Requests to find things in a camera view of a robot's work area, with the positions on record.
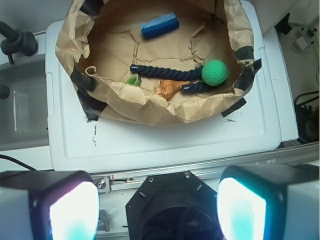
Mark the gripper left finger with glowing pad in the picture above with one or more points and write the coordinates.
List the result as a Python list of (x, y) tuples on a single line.
[(48, 205)]

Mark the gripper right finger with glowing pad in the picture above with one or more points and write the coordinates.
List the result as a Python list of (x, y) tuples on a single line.
[(269, 202)]

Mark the green dimpled ball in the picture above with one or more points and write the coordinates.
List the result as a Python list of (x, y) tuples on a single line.
[(215, 72)]

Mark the white plastic lid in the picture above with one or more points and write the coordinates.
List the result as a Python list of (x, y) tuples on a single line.
[(109, 145)]

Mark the clear plastic container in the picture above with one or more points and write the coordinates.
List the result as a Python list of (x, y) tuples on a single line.
[(23, 104)]

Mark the small green toy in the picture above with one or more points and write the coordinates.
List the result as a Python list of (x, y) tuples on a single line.
[(134, 80)]

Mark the orange seashell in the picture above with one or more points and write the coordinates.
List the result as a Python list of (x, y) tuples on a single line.
[(167, 88)]

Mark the black clamp knob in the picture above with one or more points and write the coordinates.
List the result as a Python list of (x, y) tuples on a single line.
[(17, 41)]

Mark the brown paper bag bin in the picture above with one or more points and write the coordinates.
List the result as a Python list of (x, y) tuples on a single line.
[(101, 39)]

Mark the blue sponge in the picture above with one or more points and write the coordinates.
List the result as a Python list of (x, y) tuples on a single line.
[(159, 26)]

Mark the aluminium rail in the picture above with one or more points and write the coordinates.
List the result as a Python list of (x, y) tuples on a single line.
[(209, 169)]

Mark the black octagonal mount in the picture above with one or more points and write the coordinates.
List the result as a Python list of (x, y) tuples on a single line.
[(173, 206)]

